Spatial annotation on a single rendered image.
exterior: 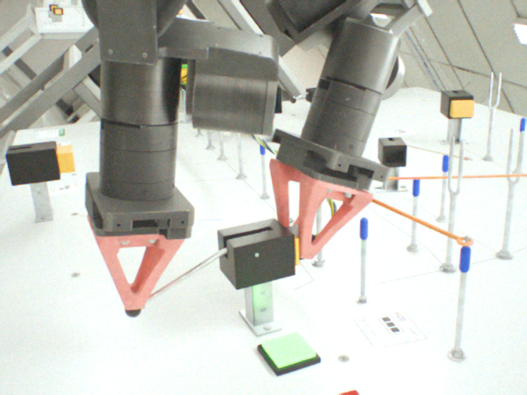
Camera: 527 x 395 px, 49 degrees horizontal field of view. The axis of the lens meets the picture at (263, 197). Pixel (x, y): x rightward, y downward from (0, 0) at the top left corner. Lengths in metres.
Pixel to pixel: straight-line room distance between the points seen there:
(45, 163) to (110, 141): 0.39
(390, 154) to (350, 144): 0.35
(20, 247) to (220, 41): 0.45
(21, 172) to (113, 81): 0.42
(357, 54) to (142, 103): 0.18
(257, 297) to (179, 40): 0.24
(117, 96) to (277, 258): 0.19
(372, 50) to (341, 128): 0.07
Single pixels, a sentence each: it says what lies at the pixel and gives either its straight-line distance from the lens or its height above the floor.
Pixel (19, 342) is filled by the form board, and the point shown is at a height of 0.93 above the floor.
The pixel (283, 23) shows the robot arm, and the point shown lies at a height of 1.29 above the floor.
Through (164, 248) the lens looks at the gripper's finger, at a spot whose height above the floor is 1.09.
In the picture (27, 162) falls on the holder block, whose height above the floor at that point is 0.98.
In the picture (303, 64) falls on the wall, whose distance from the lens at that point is 8.93.
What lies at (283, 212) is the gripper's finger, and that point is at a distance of 0.53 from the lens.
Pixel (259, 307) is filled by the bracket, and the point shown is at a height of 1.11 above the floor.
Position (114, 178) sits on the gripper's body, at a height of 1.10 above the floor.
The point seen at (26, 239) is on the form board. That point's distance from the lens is 0.80.
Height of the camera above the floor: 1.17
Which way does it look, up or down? level
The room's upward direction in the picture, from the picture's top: 48 degrees clockwise
